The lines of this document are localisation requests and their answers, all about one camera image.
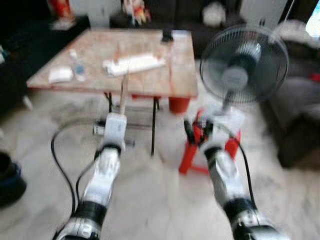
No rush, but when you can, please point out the black rubbish bin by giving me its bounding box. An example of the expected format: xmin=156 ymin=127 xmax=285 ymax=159
xmin=0 ymin=152 xmax=27 ymax=209

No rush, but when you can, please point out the red plastic stool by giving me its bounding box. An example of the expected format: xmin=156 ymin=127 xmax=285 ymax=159
xmin=178 ymin=107 xmax=242 ymax=176

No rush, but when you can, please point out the red plastic bucket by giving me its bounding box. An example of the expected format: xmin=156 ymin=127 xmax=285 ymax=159
xmin=168 ymin=96 xmax=191 ymax=114

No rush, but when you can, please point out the tan wooden plank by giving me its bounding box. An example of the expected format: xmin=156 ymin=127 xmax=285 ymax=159
xmin=118 ymin=72 xmax=130 ymax=117

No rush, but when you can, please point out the marble top table red edge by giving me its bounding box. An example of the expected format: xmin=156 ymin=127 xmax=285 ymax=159
xmin=26 ymin=28 xmax=199 ymax=157

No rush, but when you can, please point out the clear water bottle blue label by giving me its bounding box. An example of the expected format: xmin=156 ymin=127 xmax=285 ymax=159
xmin=69 ymin=49 xmax=87 ymax=82

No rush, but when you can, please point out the white paper napkin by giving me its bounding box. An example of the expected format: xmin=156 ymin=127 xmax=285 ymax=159
xmin=48 ymin=67 xmax=74 ymax=85

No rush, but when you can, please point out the grey standing fan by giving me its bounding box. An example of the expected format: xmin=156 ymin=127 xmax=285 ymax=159
xmin=199 ymin=25 xmax=290 ymax=117

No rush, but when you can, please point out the dark grey sofa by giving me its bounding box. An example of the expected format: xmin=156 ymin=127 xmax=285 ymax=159
xmin=260 ymin=30 xmax=320 ymax=169
xmin=109 ymin=0 xmax=307 ymax=57

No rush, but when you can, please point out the small black object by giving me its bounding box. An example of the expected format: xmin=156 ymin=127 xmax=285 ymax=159
xmin=161 ymin=29 xmax=175 ymax=44

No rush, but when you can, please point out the black low tv cabinet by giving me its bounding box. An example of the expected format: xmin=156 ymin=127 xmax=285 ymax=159
xmin=0 ymin=15 xmax=92 ymax=119

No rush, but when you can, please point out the white round cushion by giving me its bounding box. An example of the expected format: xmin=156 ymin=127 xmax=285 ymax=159
xmin=202 ymin=2 xmax=227 ymax=28

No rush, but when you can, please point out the red gold figurine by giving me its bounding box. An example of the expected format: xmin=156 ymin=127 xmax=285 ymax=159
xmin=47 ymin=0 xmax=77 ymax=31

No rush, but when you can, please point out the plush doll red shirt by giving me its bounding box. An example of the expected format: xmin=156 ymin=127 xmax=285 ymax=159
xmin=122 ymin=0 xmax=152 ymax=26

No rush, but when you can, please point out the white fluffy blanket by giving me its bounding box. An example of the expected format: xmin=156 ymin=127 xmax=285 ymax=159
xmin=272 ymin=19 xmax=320 ymax=49

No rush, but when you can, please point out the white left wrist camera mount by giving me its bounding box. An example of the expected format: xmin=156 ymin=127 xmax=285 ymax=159
xmin=102 ymin=112 xmax=129 ymax=149

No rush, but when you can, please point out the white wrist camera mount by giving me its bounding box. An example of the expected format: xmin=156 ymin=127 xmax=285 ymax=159
xmin=102 ymin=112 xmax=129 ymax=149
xmin=209 ymin=107 xmax=246 ymax=147

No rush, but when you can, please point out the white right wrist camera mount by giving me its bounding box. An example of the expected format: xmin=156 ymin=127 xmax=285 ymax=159
xmin=209 ymin=107 xmax=246 ymax=147

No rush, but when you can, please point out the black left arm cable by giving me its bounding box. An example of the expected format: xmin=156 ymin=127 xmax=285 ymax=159
xmin=50 ymin=117 xmax=109 ymax=217

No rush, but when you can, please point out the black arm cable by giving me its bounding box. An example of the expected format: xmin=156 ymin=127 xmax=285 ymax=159
xmin=50 ymin=117 xmax=109 ymax=217
xmin=227 ymin=126 xmax=257 ymax=207

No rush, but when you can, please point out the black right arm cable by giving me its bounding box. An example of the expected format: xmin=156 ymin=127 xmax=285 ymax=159
xmin=227 ymin=126 xmax=257 ymax=207

